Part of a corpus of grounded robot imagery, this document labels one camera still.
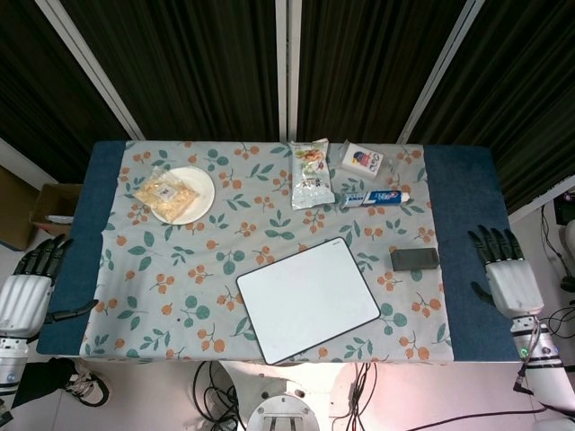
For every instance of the right robot arm silver white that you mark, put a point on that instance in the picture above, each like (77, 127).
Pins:
(545, 368)

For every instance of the white metal frame post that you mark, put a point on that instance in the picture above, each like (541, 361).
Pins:
(90, 67)
(438, 67)
(286, 67)

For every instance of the open cardboard box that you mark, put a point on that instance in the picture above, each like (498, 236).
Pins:
(49, 206)

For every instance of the blue felt table cover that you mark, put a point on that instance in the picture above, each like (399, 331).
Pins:
(471, 202)

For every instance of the white round plate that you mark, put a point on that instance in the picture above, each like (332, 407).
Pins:
(202, 193)

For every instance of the clear bag beige snacks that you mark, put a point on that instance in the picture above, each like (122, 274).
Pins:
(166, 194)

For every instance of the floral tablecloth orange green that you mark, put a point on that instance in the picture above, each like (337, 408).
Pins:
(179, 269)

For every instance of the silver white snack packet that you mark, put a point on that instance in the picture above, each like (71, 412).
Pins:
(310, 179)

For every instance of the white drawing board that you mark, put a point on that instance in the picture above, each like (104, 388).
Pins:
(310, 305)

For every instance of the left robot arm silver white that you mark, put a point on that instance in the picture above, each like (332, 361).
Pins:
(11, 372)

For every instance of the grey board eraser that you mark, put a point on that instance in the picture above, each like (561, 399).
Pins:
(414, 259)

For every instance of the white robot torso base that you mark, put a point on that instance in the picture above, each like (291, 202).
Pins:
(283, 399)

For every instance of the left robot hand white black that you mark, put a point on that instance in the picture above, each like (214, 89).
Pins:
(22, 305)

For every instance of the closed brown cardboard box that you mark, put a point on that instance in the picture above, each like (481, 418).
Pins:
(15, 211)

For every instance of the black white sneaker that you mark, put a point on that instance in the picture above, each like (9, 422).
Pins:
(90, 386)

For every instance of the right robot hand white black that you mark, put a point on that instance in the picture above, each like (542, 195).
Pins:
(514, 287)

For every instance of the blue white toothpaste tube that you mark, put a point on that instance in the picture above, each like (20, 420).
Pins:
(373, 198)

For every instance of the white pack in clear wrap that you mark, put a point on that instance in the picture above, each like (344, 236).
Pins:
(364, 161)

